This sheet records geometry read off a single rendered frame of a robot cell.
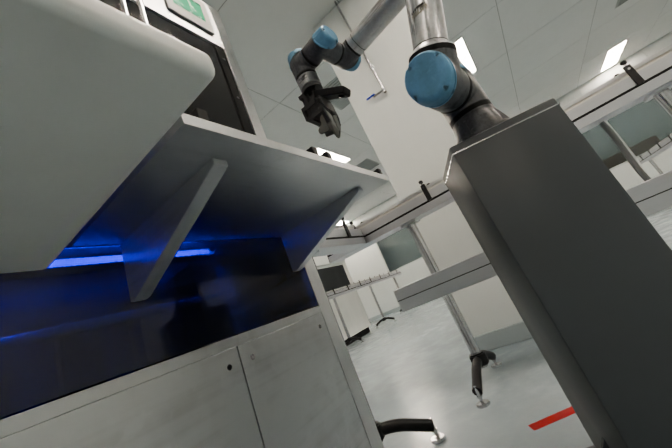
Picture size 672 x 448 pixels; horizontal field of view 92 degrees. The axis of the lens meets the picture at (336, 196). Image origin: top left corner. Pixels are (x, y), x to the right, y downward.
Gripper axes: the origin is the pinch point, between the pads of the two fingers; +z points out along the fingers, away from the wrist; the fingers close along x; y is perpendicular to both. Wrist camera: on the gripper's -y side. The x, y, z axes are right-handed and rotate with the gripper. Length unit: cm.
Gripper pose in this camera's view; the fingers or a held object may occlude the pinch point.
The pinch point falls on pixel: (338, 133)
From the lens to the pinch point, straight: 103.6
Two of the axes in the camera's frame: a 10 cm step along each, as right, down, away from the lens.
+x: -5.4, -0.7, -8.4
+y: -7.5, 4.9, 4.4
